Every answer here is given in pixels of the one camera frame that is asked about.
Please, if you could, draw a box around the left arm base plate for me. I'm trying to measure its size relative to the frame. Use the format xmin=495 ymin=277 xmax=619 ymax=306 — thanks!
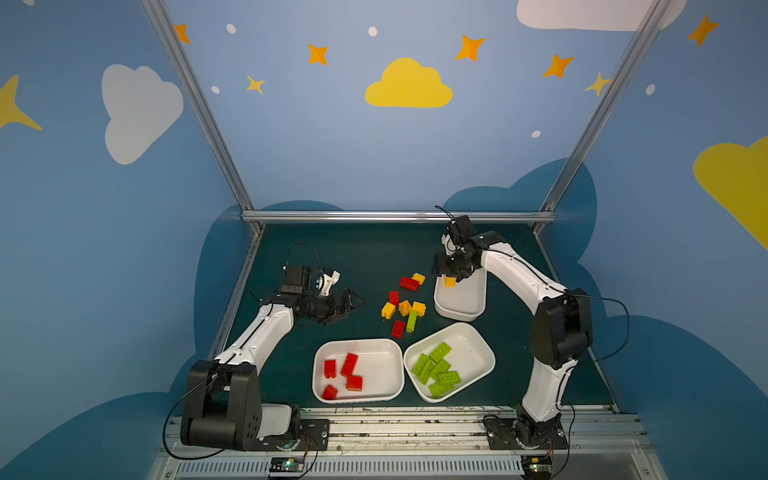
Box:
xmin=251 ymin=419 xmax=330 ymax=452

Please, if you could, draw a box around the green lego large brick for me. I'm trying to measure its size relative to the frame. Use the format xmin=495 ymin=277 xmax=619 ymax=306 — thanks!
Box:
xmin=429 ymin=342 xmax=451 ymax=363

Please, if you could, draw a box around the aluminium frame post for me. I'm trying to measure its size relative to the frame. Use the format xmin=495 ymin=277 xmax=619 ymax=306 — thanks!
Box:
xmin=141 ymin=0 xmax=263 ymax=236
xmin=532 ymin=0 xmax=673 ymax=237

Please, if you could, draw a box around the white tray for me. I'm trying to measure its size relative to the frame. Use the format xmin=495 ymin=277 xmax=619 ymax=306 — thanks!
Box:
xmin=403 ymin=322 xmax=496 ymax=403
xmin=311 ymin=338 xmax=405 ymax=405
xmin=433 ymin=268 xmax=487 ymax=322

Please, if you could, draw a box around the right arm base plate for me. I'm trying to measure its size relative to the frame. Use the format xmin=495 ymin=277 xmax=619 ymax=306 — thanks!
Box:
xmin=481 ymin=414 xmax=569 ymax=451

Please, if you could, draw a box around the left controller board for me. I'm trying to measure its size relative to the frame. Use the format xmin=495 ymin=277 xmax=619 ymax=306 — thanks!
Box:
xmin=268 ymin=457 xmax=305 ymax=478

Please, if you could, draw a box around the right controller board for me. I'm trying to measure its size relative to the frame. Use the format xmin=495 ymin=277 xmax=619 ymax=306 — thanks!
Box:
xmin=521 ymin=456 xmax=553 ymax=480

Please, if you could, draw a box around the yellow lego hollow brick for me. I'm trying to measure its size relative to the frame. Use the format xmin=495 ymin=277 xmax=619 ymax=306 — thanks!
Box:
xmin=398 ymin=300 xmax=412 ymax=317

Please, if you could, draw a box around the green lego brick long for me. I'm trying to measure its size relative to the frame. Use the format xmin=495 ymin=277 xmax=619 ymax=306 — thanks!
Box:
xmin=412 ymin=354 xmax=431 ymax=376

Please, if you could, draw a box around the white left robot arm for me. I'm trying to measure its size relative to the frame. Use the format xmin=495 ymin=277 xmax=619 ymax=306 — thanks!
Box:
xmin=179 ymin=264 xmax=366 ymax=451

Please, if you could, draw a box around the aluminium frame post left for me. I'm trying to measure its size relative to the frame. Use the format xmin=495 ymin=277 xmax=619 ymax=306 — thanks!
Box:
xmin=141 ymin=0 xmax=263 ymax=236

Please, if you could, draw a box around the red lego brick small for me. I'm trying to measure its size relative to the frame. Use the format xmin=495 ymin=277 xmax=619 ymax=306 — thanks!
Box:
xmin=323 ymin=359 xmax=337 ymax=379

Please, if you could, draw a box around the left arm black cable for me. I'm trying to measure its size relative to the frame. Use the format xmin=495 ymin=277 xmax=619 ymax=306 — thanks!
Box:
xmin=161 ymin=371 xmax=226 ymax=461

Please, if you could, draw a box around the controller board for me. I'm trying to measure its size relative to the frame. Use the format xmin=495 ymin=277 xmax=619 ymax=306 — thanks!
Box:
xmin=521 ymin=456 xmax=553 ymax=480
xmin=268 ymin=457 xmax=305 ymax=478

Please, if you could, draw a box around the white tray left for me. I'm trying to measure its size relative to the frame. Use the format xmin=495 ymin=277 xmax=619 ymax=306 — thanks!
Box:
xmin=311 ymin=338 xmax=405 ymax=405

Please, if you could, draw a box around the red lego brick long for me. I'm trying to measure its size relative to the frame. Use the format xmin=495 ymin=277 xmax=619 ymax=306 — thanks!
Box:
xmin=340 ymin=353 xmax=359 ymax=377

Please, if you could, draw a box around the aluminium frame post right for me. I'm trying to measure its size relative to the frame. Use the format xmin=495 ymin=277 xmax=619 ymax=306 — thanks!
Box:
xmin=532 ymin=0 xmax=673 ymax=237

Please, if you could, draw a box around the white tray far right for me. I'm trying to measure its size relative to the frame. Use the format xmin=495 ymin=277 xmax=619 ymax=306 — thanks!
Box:
xmin=433 ymin=268 xmax=487 ymax=322

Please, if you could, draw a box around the white tray middle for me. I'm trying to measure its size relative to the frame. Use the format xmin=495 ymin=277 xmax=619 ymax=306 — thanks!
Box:
xmin=403 ymin=322 xmax=496 ymax=403

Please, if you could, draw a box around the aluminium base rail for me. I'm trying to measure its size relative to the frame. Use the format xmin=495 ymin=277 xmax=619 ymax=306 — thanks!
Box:
xmin=148 ymin=405 xmax=666 ymax=479

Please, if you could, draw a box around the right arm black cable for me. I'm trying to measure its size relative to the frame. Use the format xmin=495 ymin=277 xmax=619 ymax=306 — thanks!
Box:
xmin=578 ymin=295 xmax=631 ymax=365

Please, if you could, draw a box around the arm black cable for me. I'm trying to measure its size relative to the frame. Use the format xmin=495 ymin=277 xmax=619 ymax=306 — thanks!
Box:
xmin=161 ymin=371 xmax=226 ymax=461
xmin=578 ymin=295 xmax=631 ymax=365

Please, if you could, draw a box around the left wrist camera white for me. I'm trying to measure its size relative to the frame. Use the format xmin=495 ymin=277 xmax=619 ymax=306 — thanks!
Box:
xmin=315 ymin=267 xmax=340 ymax=297

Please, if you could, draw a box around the aluminium frame back crossbar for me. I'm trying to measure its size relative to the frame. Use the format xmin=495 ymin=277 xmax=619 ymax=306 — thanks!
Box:
xmin=241 ymin=210 xmax=556 ymax=224

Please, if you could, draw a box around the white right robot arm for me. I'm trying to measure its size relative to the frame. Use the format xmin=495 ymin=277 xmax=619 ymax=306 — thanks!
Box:
xmin=433 ymin=215 xmax=593 ymax=448

